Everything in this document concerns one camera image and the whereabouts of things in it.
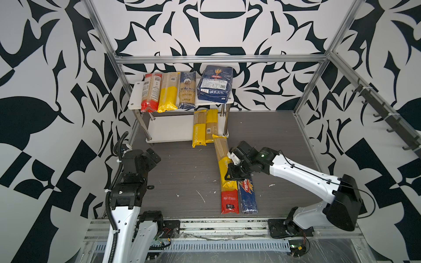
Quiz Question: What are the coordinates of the yellow Pastatime spaghetti pack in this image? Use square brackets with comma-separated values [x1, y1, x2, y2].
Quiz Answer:
[212, 135, 238, 191]
[192, 110, 207, 148]

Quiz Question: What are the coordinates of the red spaghetti pack white label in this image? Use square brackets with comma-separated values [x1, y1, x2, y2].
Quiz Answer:
[141, 73, 163, 112]

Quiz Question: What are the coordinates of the grey wall hook rack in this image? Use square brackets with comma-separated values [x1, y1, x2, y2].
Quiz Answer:
[351, 79, 421, 158]

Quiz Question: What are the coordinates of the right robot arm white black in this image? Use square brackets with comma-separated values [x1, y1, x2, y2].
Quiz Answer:
[225, 141, 364, 238]

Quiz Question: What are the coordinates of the dark blue clear spaghetti pack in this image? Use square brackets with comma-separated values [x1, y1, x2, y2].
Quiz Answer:
[179, 72, 196, 110]

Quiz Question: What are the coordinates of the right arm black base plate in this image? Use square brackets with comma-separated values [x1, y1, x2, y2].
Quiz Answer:
[268, 219, 314, 239]

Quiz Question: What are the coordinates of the aluminium cage frame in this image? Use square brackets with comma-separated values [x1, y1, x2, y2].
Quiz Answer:
[82, 0, 421, 211]

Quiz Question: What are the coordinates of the white two-tier metal shelf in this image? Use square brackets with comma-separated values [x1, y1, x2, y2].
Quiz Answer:
[127, 77, 235, 144]

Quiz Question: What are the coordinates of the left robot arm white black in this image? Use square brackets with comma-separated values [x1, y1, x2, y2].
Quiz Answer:
[103, 148, 163, 263]

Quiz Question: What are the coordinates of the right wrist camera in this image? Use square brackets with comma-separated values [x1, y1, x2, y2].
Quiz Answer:
[227, 152, 241, 165]

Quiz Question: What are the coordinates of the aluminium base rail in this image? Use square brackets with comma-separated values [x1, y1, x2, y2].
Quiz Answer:
[78, 215, 366, 254]

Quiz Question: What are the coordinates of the dark blue Barilla pasta box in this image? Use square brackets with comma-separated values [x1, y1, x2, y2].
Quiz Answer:
[197, 65, 234, 104]

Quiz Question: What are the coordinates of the yellow spaghetti pack small barcode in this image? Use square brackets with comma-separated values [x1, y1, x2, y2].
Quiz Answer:
[206, 109, 218, 144]

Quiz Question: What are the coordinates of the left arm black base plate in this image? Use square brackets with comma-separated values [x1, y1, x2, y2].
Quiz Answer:
[157, 220, 180, 239]

